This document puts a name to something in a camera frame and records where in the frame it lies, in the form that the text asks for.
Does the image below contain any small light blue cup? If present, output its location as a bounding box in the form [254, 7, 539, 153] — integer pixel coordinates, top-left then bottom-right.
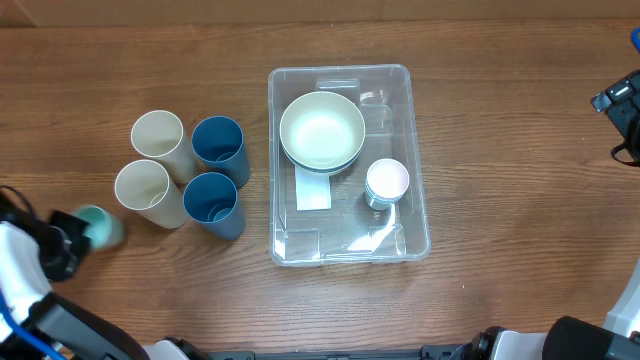
[365, 179, 409, 203]

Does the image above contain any white label in bin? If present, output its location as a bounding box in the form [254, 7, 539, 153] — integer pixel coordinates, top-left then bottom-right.
[295, 167, 331, 211]

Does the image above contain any cream bowl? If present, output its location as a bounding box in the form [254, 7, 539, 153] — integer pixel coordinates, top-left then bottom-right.
[279, 91, 366, 153]
[291, 159, 355, 176]

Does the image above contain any tall blue cup rear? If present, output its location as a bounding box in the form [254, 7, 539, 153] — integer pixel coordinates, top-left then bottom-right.
[191, 116, 251, 188]

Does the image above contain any tall blue cup front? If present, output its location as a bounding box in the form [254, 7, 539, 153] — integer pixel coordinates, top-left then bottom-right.
[183, 172, 246, 241]

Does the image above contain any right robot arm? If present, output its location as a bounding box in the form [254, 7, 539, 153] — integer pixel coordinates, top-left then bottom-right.
[450, 71, 639, 360]

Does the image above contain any small pink cup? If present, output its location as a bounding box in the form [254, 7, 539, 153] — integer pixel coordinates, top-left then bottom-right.
[366, 158, 410, 200]

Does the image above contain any small mint green cup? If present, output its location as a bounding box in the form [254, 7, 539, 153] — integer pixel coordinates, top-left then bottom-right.
[72, 205, 125, 251]

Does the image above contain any clear plastic storage bin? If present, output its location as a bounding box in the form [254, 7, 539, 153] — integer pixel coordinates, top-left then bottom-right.
[268, 64, 431, 267]

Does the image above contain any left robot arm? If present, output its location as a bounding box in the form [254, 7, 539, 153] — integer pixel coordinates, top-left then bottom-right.
[1, 185, 150, 360]

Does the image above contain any dark blue bowl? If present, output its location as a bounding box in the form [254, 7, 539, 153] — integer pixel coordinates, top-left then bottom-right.
[284, 149, 360, 175]

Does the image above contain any tall beige cup front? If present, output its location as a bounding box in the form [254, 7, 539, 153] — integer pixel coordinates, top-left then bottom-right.
[114, 159, 188, 229]

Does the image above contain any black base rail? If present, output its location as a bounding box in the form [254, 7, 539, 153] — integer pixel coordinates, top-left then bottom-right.
[144, 337, 476, 360]

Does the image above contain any tall blue cup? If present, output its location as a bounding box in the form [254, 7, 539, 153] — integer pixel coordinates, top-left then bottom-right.
[191, 116, 251, 188]
[183, 172, 246, 241]

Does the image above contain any small grey cup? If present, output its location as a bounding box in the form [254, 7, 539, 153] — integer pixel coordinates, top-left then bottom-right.
[365, 193, 395, 211]

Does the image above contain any tall beige cup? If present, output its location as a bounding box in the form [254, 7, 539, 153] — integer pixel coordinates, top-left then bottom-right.
[130, 110, 200, 184]
[114, 159, 188, 229]

